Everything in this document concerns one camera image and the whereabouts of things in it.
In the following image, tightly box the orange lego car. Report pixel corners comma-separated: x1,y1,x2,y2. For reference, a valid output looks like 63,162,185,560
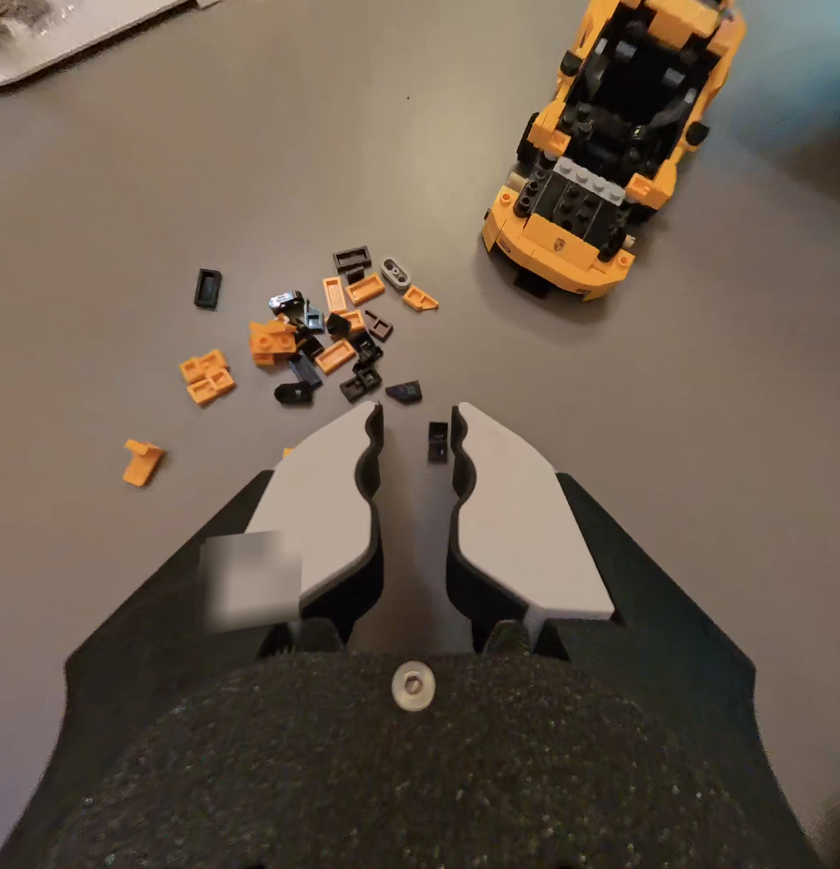
480,0,748,304

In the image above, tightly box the pile of small lego pieces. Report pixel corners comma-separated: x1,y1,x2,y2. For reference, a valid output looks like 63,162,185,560
121,245,455,490

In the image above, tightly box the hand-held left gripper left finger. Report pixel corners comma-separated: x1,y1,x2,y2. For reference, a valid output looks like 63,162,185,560
244,402,388,605

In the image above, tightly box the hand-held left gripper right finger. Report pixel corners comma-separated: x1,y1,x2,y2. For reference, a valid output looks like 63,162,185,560
447,402,618,625

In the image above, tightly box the translucent plastic bag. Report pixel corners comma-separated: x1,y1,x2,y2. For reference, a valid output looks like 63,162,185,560
0,0,84,44

